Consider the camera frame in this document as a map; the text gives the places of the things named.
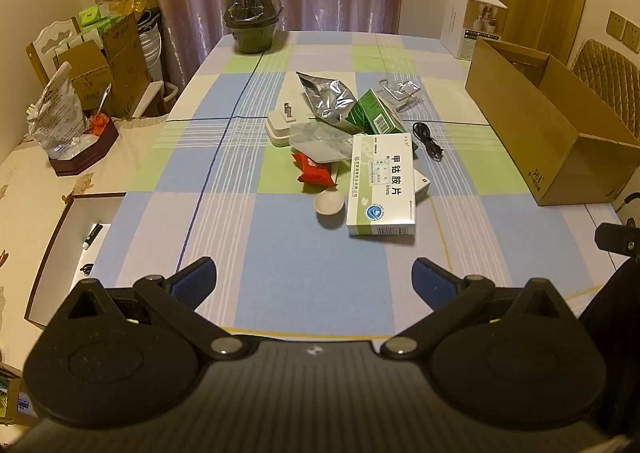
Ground tall brown cardboard carton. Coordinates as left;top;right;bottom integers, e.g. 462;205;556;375
102;13;153;118

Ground cardboard box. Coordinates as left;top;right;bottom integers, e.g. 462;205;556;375
465;37;640;206

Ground clear plastic wrapper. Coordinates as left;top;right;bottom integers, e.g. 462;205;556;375
378;78;421;111

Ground quilted chair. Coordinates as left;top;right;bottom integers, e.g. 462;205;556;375
570;39;640;138

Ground white plug adapter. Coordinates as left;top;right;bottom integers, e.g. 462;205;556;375
266;103;301;148

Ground small brown cardboard carton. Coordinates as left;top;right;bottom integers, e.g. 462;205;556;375
56;40;113;111

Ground green tissue packs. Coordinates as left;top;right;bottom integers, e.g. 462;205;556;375
79;3;126;30

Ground dark pot with clear dome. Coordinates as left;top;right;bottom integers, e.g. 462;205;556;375
223;0;284;55

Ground wall socket plate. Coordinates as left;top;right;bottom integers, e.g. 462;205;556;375
606;10;627;41
622;18;640;54

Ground white chair back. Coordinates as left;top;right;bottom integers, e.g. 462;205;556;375
26;18;83;84

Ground printed plastic bag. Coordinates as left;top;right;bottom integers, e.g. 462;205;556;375
27;62;83;158

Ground white product box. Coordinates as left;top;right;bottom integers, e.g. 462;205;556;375
441;0;509;61

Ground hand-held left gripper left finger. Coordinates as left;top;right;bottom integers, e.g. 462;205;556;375
65;257;261;359

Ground red snack packet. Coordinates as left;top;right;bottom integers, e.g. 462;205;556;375
291;152;340;185

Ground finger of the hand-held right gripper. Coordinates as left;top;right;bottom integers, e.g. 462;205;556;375
594;222;640;261

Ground checked tablecloth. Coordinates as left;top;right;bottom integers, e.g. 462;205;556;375
92;30;626;339

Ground dark wooden tray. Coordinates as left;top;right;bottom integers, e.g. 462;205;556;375
49;120;120;177

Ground white medicine box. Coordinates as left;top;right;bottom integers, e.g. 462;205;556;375
346;133;417;237

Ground silver foil tea bag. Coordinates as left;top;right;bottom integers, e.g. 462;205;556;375
296;71;361;126

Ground clear plastic container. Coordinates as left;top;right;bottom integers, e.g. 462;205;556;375
289;122;356;164

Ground black cable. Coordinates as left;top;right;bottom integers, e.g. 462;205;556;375
412;122;444;161

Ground green and white box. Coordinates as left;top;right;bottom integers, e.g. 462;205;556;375
345;89;407;134

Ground small white spoon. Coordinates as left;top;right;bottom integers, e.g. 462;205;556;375
313;190;347;230

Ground yellow plastic bag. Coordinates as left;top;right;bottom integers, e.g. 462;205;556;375
107;0;146;18

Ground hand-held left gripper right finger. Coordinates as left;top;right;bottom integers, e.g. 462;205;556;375
375;258;568;359

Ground open white box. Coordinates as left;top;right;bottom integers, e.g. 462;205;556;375
25;193;127;331

